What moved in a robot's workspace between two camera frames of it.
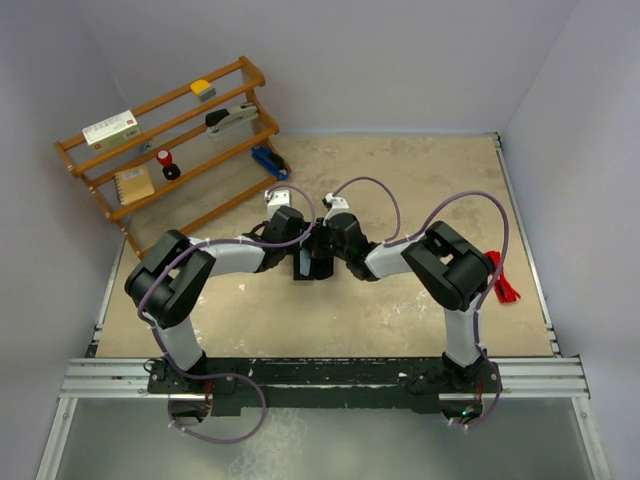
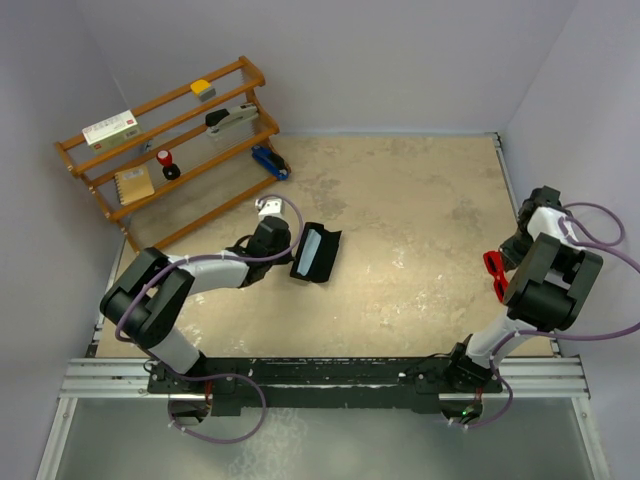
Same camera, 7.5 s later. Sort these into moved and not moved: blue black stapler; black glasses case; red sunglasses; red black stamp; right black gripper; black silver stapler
Moved: black glasses case; right black gripper
Not moved: red black stamp; black silver stapler; blue black stapler; red sunglasses
